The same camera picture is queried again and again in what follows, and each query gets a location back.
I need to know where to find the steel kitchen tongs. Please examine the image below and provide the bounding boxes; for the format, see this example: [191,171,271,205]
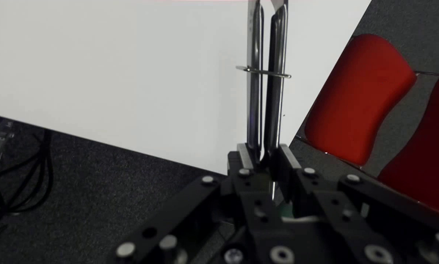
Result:
[235,0,293,165]

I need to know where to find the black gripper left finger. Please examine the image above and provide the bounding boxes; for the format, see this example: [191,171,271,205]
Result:
[113,143,279,264]

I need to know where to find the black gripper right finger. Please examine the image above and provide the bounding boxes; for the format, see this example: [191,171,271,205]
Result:
[276,143,439,264]

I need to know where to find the black floor cable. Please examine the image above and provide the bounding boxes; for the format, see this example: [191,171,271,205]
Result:
[0,127,54,241]

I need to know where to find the red chair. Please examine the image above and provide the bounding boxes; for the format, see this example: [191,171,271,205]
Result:
[301,32,439,218]

